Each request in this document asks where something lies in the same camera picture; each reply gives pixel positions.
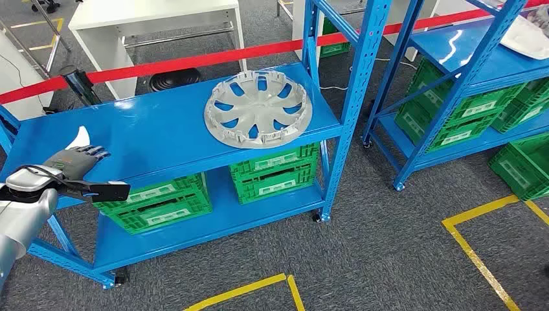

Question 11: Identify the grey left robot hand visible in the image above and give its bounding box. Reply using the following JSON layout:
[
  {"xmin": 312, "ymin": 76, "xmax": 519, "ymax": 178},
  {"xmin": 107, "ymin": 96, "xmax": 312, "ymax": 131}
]
[{"xmin": 43, "ymin": 144, "xmax": 111, "ymax": 181}]

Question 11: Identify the white curved plastic part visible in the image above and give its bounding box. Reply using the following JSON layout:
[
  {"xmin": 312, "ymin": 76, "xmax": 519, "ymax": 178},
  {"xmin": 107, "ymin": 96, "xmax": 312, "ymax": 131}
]
[{"xmin": 65, "ymin": 126, "xmax": 92, "ymax": 151}]

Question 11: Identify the blue metal shelf rack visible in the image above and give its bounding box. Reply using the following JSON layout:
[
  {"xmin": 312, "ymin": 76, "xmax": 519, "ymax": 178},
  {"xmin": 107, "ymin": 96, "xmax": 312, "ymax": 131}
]
[
  {"xmin": 0, "ymin": 0, "xmax": 393, "ymax": 290},
  {"xmin": 362, "ymin": 0, "xmax": 549, "ymax": 192}
]

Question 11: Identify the white cabinet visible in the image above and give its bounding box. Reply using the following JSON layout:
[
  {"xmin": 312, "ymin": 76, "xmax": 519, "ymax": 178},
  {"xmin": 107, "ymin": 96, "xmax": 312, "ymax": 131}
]
[{"xmin": 0, "ymin": 30, "xmax": 54, "ymax": 121}]

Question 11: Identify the black round stanchion base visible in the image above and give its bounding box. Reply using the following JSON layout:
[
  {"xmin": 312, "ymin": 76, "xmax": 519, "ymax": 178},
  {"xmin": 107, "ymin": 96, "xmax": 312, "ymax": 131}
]
[{"xmin": 148, "ymin": 67, "xmax": 203, "ymax": 93}]

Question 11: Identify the red barrier belt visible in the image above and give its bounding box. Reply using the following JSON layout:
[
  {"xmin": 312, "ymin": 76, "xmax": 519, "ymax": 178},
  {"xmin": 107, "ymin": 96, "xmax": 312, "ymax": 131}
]
[{"xmin": 0, "ymin": 0, "xmax": 549, "ymax": 106}]

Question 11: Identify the white table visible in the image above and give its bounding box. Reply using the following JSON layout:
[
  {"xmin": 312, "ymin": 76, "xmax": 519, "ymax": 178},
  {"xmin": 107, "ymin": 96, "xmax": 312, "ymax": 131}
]
[{"xmin": 68, "ymin": 0, "xmax": 249, "ymax": 100}]

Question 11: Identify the silver wheel hubcap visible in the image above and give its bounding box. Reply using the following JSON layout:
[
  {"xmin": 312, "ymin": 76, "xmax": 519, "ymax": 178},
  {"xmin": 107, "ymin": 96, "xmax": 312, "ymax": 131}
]
[{"xmin": 203, "ymin": 69, "xmax": 313, "ymax": 150}]

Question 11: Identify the white plastic panel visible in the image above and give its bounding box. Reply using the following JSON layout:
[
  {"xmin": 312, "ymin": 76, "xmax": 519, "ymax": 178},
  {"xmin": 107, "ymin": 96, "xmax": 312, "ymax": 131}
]
[{"xmin": 499, "ymin": 15, "xmax": 549, "ymax": 61}]

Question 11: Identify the grey wheel hubcap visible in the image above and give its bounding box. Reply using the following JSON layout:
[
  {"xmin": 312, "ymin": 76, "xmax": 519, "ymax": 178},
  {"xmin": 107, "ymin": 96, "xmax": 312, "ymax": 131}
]
[{"xmin": 526, "ymin": 3, "xmax": 549, "ymax": 27}]

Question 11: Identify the black stanchion post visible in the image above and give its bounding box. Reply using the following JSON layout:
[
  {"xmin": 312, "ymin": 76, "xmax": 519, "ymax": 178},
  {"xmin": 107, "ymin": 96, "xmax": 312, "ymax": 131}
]
[{"xmin": 62, "ymin": 69, "xmax": 104, "ymax": 107}]

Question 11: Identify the white cable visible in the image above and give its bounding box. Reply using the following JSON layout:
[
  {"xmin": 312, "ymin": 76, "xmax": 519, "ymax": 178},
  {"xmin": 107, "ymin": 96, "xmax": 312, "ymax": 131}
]
[{"xmin": 319, "ymin": 58, "xmax": 419, "ymax": 92}]

